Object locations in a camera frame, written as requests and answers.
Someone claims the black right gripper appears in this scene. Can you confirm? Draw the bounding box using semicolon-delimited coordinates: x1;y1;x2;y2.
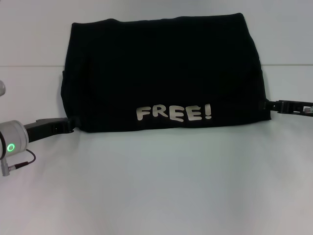
259;99;313;115

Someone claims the left gripper plug cable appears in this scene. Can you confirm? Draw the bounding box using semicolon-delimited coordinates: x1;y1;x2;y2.
0;148;37;177

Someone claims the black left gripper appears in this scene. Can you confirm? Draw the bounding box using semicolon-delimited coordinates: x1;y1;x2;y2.
23;117;81;143

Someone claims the black shirt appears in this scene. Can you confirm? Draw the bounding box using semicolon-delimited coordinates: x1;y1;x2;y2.
60;12;272;133

